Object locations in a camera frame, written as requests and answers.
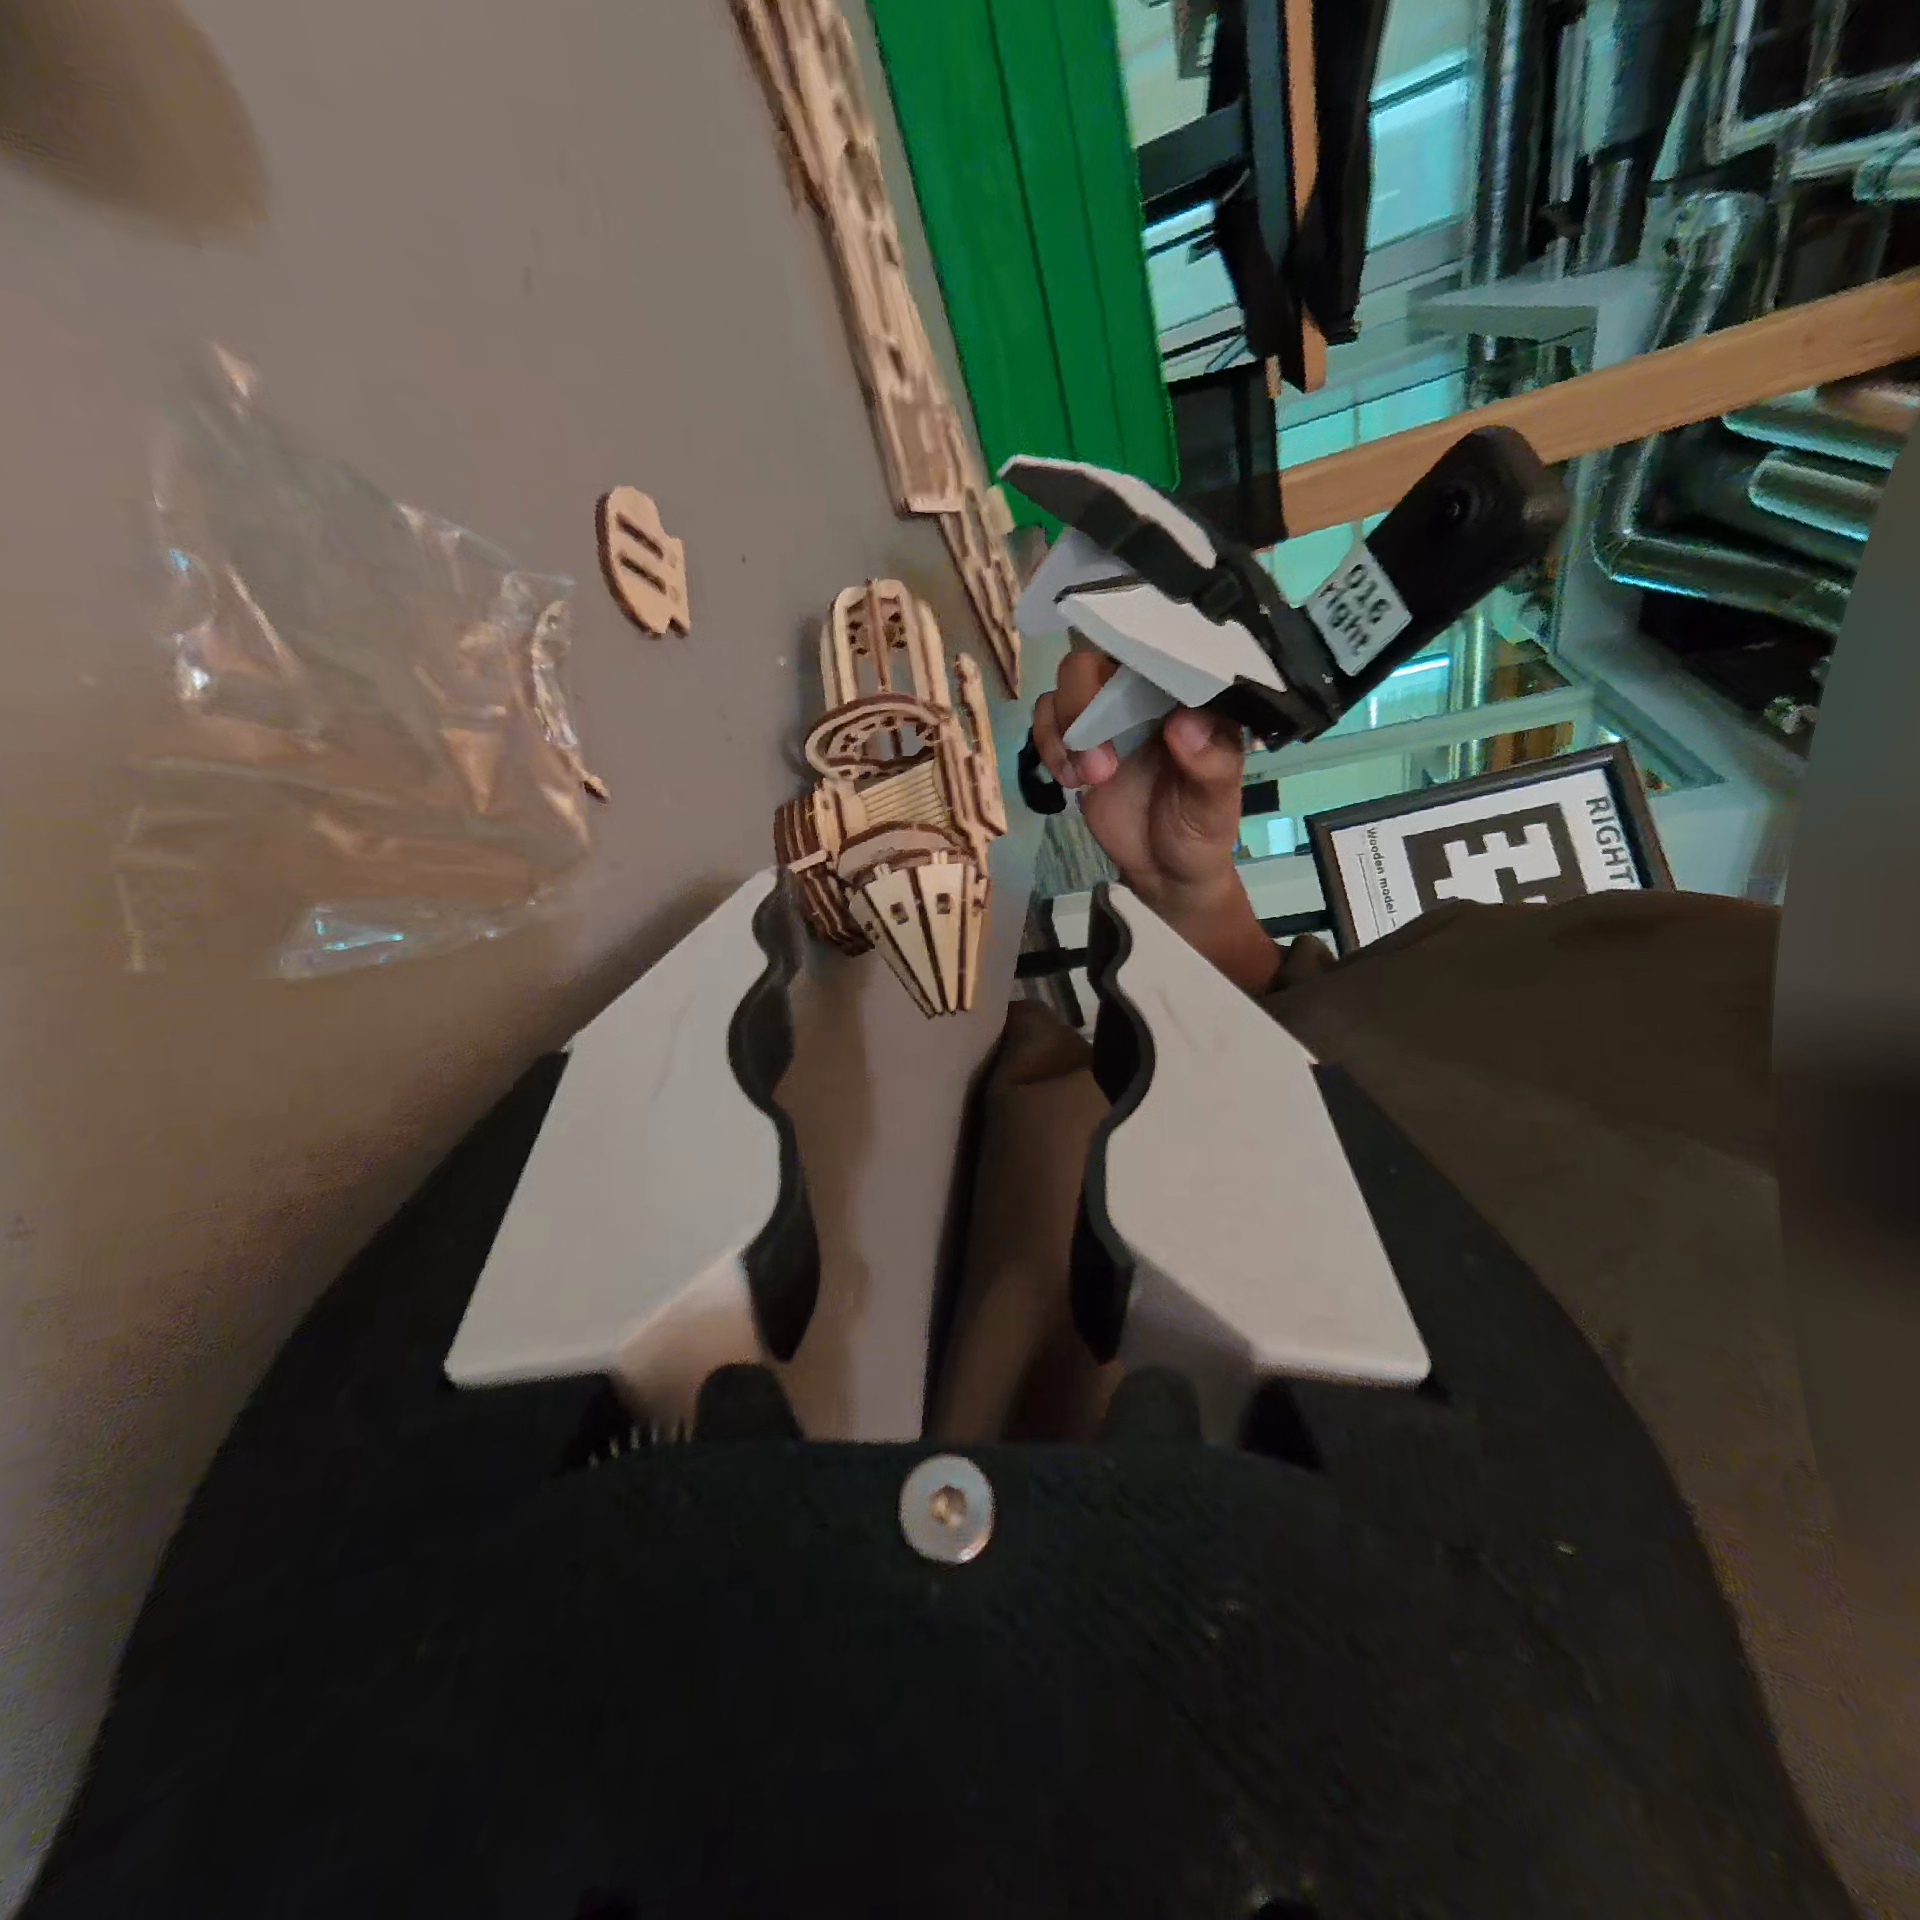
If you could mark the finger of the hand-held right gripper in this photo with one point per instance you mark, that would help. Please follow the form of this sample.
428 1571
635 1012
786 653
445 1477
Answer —
1170 541
1170 645

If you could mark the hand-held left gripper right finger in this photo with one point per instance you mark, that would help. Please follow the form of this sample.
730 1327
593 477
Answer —
1243 1201

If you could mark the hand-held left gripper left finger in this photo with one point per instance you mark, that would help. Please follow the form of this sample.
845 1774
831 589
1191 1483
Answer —
645 1172

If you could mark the wooden sidecar model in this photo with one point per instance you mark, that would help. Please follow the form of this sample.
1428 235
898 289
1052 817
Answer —
901 886

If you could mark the grey desk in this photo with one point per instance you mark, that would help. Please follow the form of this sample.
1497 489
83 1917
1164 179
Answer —
524 375

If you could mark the person's right hand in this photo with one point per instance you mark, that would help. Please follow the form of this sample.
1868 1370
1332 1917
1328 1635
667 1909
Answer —
1170 811

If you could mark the punched wooden parts sheet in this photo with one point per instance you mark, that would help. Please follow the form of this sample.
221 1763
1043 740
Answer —
991 586
884 300

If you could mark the framed marker sign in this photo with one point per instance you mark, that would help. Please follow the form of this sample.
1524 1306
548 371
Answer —
1499 862

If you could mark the wooden beam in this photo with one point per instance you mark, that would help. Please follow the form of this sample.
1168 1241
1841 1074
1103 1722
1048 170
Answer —
1723 361

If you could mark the green plastic bin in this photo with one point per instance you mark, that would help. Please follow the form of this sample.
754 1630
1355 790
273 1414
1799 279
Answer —
1035 226

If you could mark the wooden side table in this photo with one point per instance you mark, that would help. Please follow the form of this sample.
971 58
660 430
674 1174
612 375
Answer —
1305 226

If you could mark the silver ventilation ducts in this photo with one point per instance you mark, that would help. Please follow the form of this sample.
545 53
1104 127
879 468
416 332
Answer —
1695 242

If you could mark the black backpack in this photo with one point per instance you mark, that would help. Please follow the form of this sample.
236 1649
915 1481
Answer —
1341 149

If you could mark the clear bag of wooden parts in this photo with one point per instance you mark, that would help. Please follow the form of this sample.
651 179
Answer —
376 721

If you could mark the slotted round wooden part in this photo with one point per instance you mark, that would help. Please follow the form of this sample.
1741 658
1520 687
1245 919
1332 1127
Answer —
645 563

